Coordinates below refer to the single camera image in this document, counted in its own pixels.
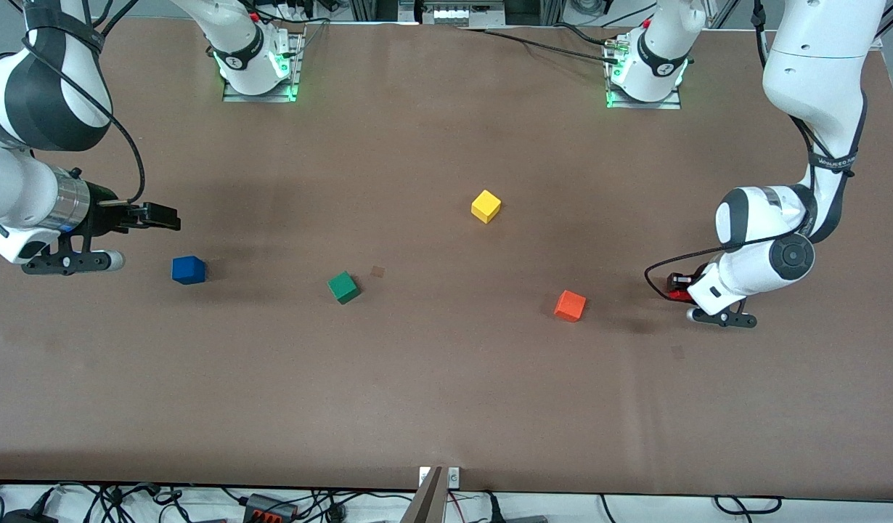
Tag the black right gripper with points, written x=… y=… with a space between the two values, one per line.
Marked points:
x=102 y=210

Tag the red cube block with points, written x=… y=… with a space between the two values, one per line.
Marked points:
x=682 y=294

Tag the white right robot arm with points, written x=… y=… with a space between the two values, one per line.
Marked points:
x=11 y=189

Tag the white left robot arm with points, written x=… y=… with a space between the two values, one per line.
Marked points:
x=817 y=65

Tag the blue cube block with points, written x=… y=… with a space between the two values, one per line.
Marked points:
x=189 y=271

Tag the orange cube block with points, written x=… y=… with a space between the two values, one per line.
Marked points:
x=570 y=306

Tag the green cube block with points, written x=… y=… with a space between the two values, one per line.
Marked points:
x=343 y=288

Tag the yellow cube block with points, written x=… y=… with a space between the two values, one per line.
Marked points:
x=486 y=207

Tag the white terminal block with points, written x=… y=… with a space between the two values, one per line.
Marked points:
x=461 y=14

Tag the brown table cover mat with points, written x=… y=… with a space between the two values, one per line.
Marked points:
x=446 y=378

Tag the black plug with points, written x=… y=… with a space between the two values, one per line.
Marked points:
x=494 y=508

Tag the black orange power strip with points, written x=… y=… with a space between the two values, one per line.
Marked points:
x=268 y=508

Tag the black power adapter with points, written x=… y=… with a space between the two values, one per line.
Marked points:
x=25 y=517

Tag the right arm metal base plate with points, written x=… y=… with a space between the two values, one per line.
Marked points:
x=261 y=97

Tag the white metal bracket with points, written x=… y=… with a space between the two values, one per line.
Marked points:
x=454 y=476
x=424 y=476

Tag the grey wooden post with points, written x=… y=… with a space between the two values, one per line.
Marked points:
x=428 y=505

